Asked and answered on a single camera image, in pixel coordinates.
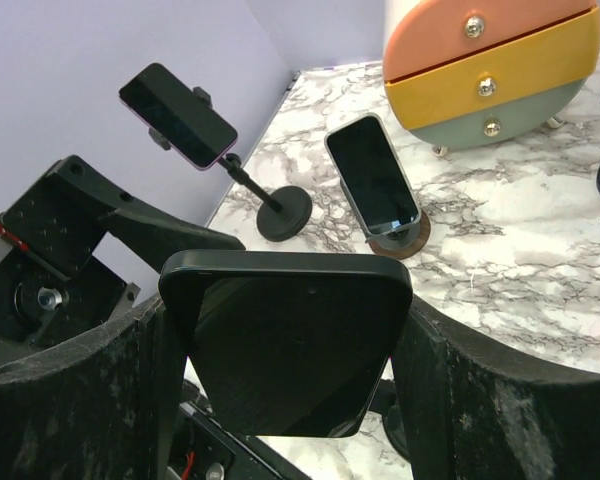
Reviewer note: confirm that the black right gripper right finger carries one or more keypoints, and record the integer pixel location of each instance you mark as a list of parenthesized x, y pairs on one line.
[(475, 408)]

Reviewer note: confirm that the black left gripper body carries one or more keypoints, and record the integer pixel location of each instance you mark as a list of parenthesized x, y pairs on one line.
[(39, 311)]

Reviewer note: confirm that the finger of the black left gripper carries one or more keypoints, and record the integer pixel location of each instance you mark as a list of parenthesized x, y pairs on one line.
[(64, 215)]

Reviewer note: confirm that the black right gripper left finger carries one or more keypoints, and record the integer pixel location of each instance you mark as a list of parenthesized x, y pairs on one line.
[(101, 405)]

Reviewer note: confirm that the black round-base phone stand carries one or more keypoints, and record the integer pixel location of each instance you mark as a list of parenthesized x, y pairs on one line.
[(385, 403)]

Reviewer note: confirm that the purple-edged black phone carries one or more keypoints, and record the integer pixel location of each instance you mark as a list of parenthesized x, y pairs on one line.
[(189, 126)]

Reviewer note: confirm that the brown round phone stand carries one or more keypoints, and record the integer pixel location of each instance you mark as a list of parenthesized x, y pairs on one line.
[(404, 244)]

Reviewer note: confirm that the grey-cased phone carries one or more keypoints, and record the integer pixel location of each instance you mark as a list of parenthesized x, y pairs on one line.
[(372, 176)]

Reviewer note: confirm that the round cream drawer cabinet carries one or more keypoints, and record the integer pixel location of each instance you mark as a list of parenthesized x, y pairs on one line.
[(467, 73)]

